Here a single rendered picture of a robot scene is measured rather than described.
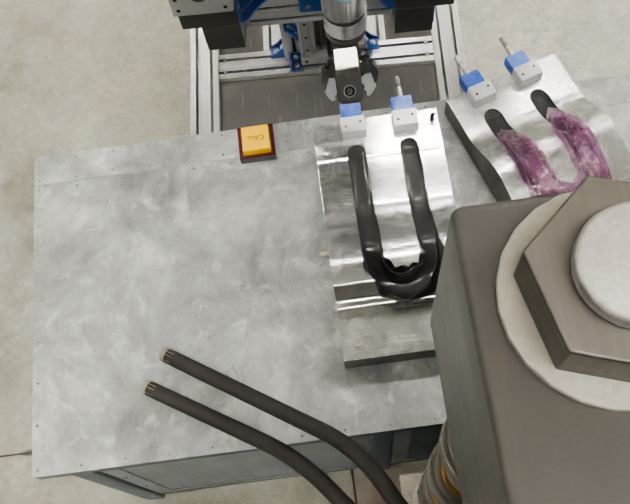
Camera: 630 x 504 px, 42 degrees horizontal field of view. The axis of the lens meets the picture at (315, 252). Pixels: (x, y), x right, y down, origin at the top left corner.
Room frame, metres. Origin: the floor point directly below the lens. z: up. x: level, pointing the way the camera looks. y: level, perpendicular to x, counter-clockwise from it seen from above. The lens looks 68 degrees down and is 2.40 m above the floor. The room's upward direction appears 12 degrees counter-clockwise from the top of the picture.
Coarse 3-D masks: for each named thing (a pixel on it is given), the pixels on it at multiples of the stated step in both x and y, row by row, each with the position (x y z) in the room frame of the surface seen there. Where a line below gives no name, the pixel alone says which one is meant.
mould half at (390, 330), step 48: (336, 144) 0.82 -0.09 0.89; (384, 144) 0.80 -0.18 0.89; (432, 144) 0.78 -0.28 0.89; (336, 192) 0.72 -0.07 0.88; (384, 192) 0.70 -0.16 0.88; (432, 192) 0.68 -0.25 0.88; (336, 240) 0.61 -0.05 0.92; (384, 240) 0.58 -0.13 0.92; (336, 288) 0.51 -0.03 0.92; (384, 336) 0.41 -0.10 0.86; (432, 336) 0.40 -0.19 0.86
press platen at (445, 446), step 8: (448, 432) 0.12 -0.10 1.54; (440, 440) 0.12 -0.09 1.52; (448, 440) 0.11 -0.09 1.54; (440, 448) 0.11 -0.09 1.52; (448, 448) 0.10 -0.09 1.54; (440, 456) 0.10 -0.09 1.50; (448, 456) 0.10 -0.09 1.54; (448, 464) 0.09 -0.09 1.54; (448, 472) 0.08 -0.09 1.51; (456, 472) 0.08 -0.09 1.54; (456, 480) 0.07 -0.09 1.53
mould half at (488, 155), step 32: (544, 64) 0.93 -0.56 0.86; (512, 96) 0.87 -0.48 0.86; (576, 96) 0.84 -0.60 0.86; (480, 128) 0.81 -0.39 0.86; (544, 128) 0.77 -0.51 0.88; (608, 128) 0.73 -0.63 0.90; (480, 160) 0.75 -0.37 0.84; (512, 160) 0.71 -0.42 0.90; (608, 160) 0.67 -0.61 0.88; (512, 192) 0.64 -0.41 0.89
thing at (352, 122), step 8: (344, 104) 0.91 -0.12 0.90; (352, 104) 0.90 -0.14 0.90; (344, 112) 0.89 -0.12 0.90; (352, 112) 0.88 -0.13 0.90; (360, 112) 0.88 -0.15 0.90; (344, 120) 0.86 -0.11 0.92; (352, 120) 0.86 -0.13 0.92; (360, 120) 0.85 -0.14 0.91; (344, 128) 0.84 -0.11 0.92; (352, 128) 0.84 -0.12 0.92; (360, 128) 0.83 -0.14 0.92; (344, 136) 0.83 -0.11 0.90; (352, 136) 0.83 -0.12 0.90; (360, 136) 0.83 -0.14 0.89
